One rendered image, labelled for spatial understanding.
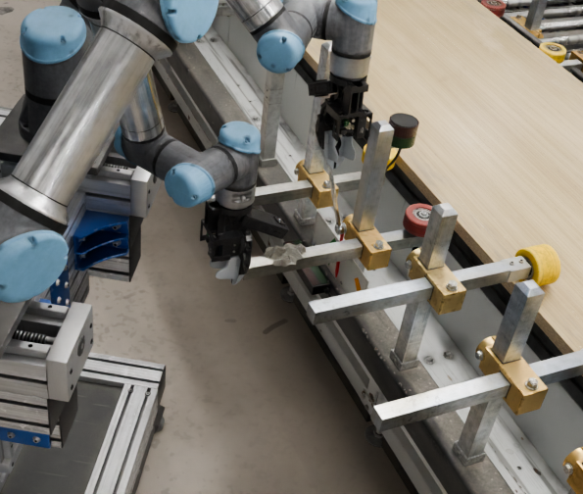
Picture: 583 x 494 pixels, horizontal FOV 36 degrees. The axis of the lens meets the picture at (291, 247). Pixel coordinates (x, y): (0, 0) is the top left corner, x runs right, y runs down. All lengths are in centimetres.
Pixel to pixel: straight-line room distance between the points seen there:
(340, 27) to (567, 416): 85
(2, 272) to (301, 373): 169
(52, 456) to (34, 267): 111
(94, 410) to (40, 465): 20
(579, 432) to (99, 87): 109
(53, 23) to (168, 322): 139
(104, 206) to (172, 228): 145
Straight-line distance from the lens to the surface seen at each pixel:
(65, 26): 171
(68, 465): 226
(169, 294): 298
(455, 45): 270
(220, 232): 168
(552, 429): 185
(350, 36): 164
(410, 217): 190
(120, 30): 123
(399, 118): 180
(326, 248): 185
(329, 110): 172
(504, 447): 189
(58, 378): 142
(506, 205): 203
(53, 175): 122
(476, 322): 197
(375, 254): 185
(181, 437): 257
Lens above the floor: 200
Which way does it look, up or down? 38 degrees down
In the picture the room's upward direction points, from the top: 8 degrees clockwise
